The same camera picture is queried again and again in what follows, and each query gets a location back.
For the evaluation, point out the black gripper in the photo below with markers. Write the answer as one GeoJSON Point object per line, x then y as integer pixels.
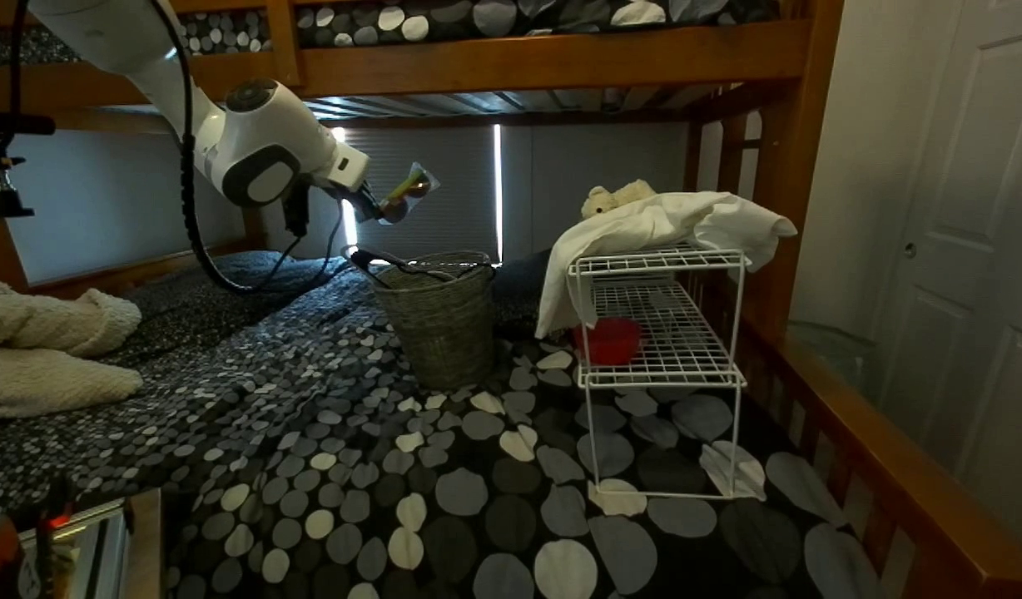
{"type": "Point", "coordinates": [370, 201]}

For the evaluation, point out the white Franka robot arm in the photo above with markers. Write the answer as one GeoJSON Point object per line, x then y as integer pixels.
{"type": "Point", "coordinates": [255, 134]}

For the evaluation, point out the woven wicker basket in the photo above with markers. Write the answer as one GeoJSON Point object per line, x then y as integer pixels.
{"type": "Point", "coordinates": [442, 335]}

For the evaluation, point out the gray window blind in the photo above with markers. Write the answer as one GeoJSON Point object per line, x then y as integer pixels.
{"type": "Point", "coordinates": [596, 167]}

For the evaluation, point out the dotted upper bunk mattress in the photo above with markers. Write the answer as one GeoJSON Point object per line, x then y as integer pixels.
{"type": "Point", "coordinates": [477, 18]}

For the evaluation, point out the beige stuffed toy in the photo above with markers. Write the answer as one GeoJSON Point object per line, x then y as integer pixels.
{"type": "Point", "coordinates": [609, 196]}

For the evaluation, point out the white crumpled cloth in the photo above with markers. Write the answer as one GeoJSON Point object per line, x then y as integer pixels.
{"type": "Point", "coordinates": [644, 226]}

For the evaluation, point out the red cup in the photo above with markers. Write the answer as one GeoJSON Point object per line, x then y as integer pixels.
{"type": "Point", "coordinates": [609, 342]}

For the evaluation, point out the dark speckled blanket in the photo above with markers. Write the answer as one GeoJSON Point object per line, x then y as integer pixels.
{"type": "Point", "coordinates": [198, 377]}

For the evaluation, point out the black dotted bedspread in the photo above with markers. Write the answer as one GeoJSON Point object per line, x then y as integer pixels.
{"type": "Point", "coordinates": [477, 499]}

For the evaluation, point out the beige folded towel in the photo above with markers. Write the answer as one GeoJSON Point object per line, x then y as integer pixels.
{"type": "Point", "coordinates": [45, 355]}

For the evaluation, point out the white books stack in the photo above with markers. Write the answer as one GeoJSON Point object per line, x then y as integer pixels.
{"type": "Point", "coordinates": [88, 551]}

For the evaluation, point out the white panel door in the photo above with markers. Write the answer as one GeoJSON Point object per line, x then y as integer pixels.
{"type": "Point", "coordinates": [975, 221]}

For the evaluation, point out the wooden bunk bed frame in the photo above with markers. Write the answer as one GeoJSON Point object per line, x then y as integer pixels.
{"type": "Point", "coordinates": [529, 60]}

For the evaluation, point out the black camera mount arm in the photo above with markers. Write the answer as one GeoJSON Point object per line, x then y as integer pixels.
{"type": "Point", "coordinates": [15, 123]}

